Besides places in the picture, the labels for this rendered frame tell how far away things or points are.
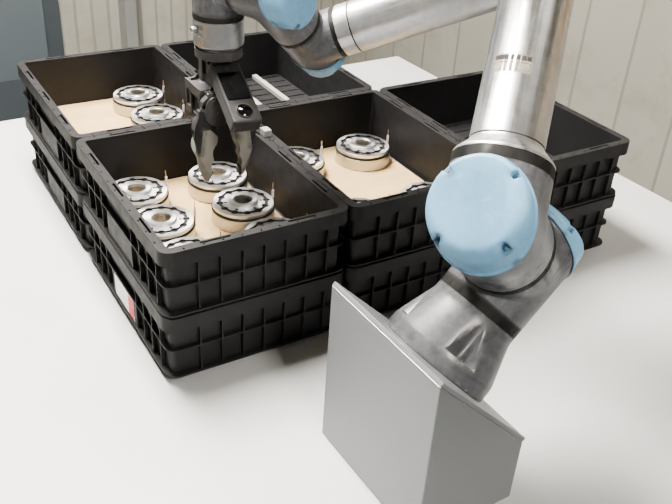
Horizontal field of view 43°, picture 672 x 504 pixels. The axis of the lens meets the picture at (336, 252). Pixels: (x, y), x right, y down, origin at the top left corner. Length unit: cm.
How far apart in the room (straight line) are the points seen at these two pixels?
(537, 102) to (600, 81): 227
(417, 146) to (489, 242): 74
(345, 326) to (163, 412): 33
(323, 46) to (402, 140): 42
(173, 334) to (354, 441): 31
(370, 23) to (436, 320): 46
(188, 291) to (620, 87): 223
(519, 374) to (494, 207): 53
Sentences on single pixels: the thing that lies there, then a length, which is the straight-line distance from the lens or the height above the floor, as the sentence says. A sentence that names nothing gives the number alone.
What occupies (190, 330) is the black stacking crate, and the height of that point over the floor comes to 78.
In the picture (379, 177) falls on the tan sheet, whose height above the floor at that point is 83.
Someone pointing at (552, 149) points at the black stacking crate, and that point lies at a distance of 177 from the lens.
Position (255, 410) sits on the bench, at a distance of 124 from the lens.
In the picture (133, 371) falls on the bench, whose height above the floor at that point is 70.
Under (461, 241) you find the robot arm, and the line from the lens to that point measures 88.
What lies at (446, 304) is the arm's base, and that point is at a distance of 102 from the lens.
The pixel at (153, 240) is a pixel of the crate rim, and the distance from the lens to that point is 118.
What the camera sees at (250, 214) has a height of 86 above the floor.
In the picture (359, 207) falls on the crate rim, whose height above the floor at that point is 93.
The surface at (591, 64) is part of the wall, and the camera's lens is 325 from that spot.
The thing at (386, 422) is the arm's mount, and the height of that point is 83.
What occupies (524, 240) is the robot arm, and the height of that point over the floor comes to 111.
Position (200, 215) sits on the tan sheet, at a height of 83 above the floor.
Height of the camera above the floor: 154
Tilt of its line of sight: 32 degrees down
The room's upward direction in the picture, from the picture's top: 4 degrees clockwise
